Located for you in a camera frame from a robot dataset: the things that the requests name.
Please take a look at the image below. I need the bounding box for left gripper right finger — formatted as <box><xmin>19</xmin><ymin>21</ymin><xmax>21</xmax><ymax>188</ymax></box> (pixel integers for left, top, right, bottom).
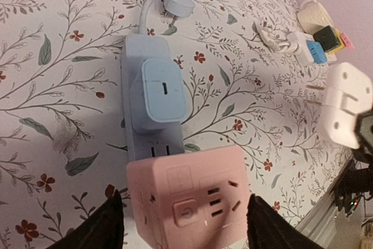
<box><xmin>247</xmin><ymin>194</ymin><xmax>312</xmax><ymax>248</ymax></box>

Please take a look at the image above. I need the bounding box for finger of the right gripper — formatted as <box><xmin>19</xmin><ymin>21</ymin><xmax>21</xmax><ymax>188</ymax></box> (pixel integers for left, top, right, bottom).
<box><xmin>353</xmin><ymin>109</ymin><xmax>372</xmax><ymax>162</ymax></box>

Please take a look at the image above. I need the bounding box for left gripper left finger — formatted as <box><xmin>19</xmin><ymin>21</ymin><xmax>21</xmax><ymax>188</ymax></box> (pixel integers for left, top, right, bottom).
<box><xmin>49</xmin><ymin>191</ymin><xmax>125</xmax><ymax>249</ymax></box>

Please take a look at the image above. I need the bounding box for pink cube socket adapter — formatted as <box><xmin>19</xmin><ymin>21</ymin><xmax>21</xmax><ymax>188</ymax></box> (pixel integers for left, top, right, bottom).
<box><xmin>126</xmin><ymin>146</ymin><xmax>250</xmax><ymax>248</ymax></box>

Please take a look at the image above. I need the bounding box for white plug adapter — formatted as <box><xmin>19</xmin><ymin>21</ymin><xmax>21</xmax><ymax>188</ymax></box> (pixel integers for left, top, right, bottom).
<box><xmin>306</xmin><ymin>62</ymin><xmax>372</xmax><ymax>149</ymax></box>

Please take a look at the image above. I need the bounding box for cyan plug adapter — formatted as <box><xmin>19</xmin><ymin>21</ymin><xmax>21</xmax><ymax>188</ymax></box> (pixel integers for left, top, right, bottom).
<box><xmin>307</xmin><ymin>40</ymin><xmax>328</xmax><ymax>64</ymax></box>

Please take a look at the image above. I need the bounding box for white long power strip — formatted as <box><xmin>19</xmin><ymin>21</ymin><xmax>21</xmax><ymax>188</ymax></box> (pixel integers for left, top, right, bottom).
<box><xmin>286</xmin><ymin>31</ymin><xmax>337</xmax><ymax>66</ymax></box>

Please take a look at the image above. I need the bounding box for pink plug adapter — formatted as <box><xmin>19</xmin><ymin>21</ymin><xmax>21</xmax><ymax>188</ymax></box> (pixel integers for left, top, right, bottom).
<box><xmin>340</xmin><ymin>33</ymin><xmax>355</xmax><ymax>51</ymax></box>

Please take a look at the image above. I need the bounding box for yellow cube socket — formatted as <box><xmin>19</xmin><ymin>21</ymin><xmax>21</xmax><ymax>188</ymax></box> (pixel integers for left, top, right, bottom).
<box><xmin>327</xmin><ymin>29</ymin><xmax>346</xmax><ymax>55</ymax></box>

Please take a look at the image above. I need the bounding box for light blue charger plug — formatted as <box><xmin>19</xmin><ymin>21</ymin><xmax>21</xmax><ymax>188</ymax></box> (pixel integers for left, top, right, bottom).
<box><xmin>129</xmin><ymin>58</ymin><xmax>187</xmax><ymax>134</ymax></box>

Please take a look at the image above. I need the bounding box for light blue power strip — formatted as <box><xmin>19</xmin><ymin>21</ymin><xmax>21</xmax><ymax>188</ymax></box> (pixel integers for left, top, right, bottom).
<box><xmin>121</xmin><ymin>34</ymin><xmax>187</xmax><ymax>161</ymax></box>

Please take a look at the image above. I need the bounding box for dark green cube socket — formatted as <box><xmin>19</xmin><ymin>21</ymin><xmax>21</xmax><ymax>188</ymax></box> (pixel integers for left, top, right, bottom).
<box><xmin>313</xmin><ymin>25</ymin><xmax>337</xmax><ymax>52</ymax></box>

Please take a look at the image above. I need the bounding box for cream ceramic mug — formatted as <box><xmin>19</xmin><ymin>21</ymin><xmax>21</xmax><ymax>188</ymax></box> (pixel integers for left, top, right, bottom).
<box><xmin>297</xmin><ymin>0</ymin><xmax>334</xmax><ymax>34</ymax></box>

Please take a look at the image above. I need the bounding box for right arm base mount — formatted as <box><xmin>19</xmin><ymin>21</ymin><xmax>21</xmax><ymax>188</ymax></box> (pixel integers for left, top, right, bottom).
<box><xmin>332</xmin><ymin>159</ymin><xmax>372</xmax><ymax>218</ymax></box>

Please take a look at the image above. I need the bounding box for white coiled strip cable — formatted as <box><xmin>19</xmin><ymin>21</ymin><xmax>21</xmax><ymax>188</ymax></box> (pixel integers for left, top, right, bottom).
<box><xmin>252</xmin><ymin>21</ymin><xmax>298</xmax><ymax>54</ymax></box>

